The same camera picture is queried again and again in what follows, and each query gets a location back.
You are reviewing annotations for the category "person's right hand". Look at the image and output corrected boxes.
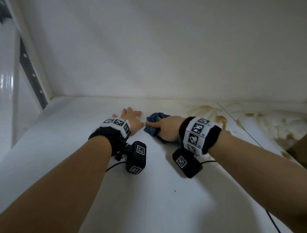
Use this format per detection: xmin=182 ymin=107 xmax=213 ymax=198
xmin=146 ymin=116 xmax=187 ymax=142

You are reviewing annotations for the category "person's left hand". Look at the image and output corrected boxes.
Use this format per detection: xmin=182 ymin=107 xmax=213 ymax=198
xmin=112 ymin=107 xmax=145 ymax=138

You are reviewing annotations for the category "blue cleaning cloth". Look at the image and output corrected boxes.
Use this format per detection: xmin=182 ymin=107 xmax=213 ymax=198
xmin=143 ymin=113 xmax=183 ymax=145

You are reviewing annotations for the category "person's right forearm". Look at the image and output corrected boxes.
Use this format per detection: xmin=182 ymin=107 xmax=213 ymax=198
xmin=208 ymin=131 xmax=307 ymax=233

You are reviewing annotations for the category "person's left forearm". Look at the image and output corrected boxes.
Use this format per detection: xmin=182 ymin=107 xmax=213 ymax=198
xmin=0 ymin=136 xmax=113 ymax=233

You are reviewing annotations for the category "black wristband with marker tags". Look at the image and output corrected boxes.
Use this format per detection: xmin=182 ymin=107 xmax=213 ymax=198
xmin=88 ymin=117 xmax=131 ymax=157
xmin=179 ymin=116 xmax=222 ymax=156

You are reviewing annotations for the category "black wrist camera with markers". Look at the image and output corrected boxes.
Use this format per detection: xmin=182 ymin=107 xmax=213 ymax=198
xmin=172 ymin=148 xmax=203 ymax=179
xmin=115 ymin=140 xmax=147 ymax=175

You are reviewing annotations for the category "thin black cable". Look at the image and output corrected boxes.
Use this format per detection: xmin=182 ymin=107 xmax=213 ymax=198
xmin=200 ymin=160 xmax=281 ymax=233
xmin=106 ymin=161 xmax=127 ymax=173

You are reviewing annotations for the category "black perforated metal rail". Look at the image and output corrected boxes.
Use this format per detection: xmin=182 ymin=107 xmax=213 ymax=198
xmin=19 ymin=37 xmax=48 ymax=110

